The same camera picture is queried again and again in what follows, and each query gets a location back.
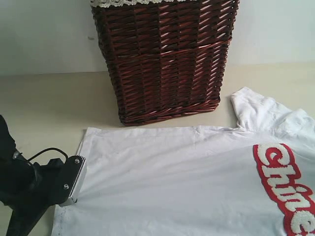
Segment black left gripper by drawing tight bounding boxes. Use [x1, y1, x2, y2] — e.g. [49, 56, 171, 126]
[0, 158, 67, 236]

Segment white t-shirt red patch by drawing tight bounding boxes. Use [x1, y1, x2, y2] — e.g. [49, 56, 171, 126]
[52, 88, 315, 236]

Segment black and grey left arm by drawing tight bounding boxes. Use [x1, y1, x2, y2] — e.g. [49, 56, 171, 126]
[0, 117, 64, 236]

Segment dark red wicker basket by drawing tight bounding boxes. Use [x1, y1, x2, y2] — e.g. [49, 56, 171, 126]
[91, 0, 239, 126]

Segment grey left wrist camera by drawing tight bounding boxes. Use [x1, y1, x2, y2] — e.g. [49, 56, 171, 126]
[51, 155, 87, 207]

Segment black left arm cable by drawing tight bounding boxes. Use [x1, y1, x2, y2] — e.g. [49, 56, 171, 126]
[12, 147, 69, 175]

